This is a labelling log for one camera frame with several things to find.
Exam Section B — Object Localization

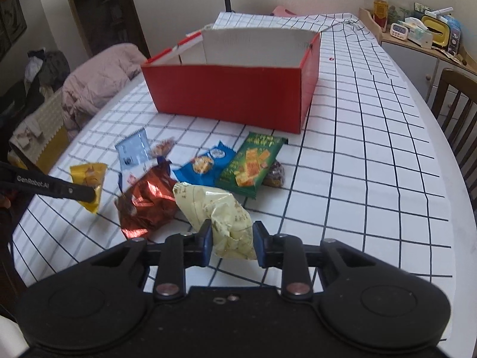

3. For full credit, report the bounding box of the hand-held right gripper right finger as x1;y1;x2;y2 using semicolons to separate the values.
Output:
253;222;377;302

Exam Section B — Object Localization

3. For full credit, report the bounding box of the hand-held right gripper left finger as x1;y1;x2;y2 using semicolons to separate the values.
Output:
91;219;214;302

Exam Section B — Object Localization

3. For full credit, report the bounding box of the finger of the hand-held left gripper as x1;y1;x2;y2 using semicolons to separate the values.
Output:
52;179;97;203

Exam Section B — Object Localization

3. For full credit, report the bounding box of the yellow snack packet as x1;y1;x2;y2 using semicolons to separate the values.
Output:
69;162;109;214

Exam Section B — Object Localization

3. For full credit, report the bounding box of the pale green snack bag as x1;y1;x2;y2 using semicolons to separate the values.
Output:
173;181;258;260

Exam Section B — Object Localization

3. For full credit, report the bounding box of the red foil snack bag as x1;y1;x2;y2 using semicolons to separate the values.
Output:
114;158;179;241

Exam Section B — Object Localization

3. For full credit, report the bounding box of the blue cookie packet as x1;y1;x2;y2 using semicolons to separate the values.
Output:
172;141;236;187

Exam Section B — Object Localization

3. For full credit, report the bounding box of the green cracker packet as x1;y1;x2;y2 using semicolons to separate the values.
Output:
216;131;289;199

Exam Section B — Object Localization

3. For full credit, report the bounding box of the orange snack packet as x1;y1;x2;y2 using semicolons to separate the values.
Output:
151;138;176;158

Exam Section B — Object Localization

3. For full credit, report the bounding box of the red cardboard box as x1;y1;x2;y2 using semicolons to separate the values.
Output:
141;28;322;135

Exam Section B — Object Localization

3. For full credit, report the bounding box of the cream quilted cover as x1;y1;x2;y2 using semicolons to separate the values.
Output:
9;89;70;165

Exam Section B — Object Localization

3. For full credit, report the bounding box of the light blue snack packet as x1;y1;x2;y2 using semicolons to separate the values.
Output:
114;127;151;169

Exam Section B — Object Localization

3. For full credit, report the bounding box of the dark purple snack packet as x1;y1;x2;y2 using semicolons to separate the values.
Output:
262;160;286;188

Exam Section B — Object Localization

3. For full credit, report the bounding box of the dark clothes pile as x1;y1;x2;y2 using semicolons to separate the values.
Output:
24;48;71;95

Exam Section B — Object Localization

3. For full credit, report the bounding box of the pink down jacket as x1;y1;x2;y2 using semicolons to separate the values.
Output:
61;43;148;143

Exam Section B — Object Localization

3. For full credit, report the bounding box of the white checked tablecloth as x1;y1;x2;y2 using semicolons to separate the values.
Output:
13;11;453;342

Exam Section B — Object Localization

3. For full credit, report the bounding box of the dark wooden bookshelf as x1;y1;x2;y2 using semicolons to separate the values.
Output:
61;0;150;59

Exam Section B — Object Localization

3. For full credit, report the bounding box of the pink box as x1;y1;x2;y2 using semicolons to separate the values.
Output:
271;5;299;18

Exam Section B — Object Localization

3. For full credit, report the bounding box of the wooden side cabinet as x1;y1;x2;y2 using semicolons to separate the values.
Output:
359;7;477;102

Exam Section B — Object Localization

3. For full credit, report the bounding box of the wooden chair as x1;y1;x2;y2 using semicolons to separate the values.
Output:
428;69;477;195

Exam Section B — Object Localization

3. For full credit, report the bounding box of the orange drink bottle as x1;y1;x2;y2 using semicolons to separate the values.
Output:
373;0;389;27

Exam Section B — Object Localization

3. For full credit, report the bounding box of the green tissue pack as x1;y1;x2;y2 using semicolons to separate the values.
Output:
404;17;435;48

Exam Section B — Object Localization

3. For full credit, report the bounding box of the yellow tissue box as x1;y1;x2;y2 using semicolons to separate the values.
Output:
421;14;454;49

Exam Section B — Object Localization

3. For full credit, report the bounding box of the blue patterned packet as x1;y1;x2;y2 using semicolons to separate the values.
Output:
446;16;465;55

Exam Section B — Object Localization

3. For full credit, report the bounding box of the framed wall picture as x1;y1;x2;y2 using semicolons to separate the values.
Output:
0;0;28;57

